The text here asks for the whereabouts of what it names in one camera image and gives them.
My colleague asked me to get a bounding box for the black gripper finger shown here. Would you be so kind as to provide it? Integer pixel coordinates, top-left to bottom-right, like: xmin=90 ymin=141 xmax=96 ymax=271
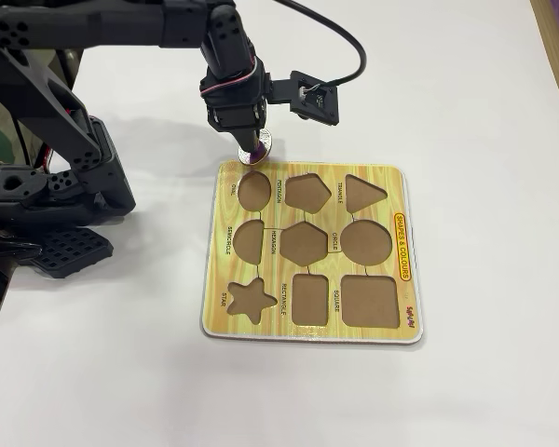
xmin=244 ymin=128 xmax=265 ymax=157
xmin=230 ymin=129 xmax=255 ymax=158

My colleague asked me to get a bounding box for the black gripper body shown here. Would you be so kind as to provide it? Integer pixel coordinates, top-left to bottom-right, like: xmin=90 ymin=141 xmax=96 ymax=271
xmin=199 ymin=55 xmax=270 ymax=136

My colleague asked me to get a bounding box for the purple oval piece yellow pin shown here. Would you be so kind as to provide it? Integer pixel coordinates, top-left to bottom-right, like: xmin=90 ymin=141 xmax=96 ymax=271
xmin=237 ymin=129 xmax=274 ymax=167

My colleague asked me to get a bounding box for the wooden shape puzzle board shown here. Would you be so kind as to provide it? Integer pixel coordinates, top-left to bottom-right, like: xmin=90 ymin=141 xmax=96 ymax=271
xmin=199 ymin=160 xmax=425 ymax=348

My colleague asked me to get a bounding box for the grey metal cylinder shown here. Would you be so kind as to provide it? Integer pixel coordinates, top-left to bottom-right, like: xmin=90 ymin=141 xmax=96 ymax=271
xmin=50 ymin=48 xmax=83 ymax=90

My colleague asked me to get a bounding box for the glossy black table clamp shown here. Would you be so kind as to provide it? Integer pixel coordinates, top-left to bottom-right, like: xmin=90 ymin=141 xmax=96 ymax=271
xmin=0 ymin=237 xmax=44 ymax=266

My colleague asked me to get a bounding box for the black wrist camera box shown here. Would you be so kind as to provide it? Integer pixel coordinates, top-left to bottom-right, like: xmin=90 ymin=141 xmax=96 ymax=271
xmin=267 ymin=69 xmax=342 ymax=128

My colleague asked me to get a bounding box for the black camera cable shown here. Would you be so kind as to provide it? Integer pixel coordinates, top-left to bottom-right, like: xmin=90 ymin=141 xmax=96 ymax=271
xmin=279 ymin=0 xmax=368 ymax=88

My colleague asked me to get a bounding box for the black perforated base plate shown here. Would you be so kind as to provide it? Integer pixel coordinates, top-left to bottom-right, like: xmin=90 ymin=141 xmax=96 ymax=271
xmin=27 ymin=225 xmax=116 ymax=280

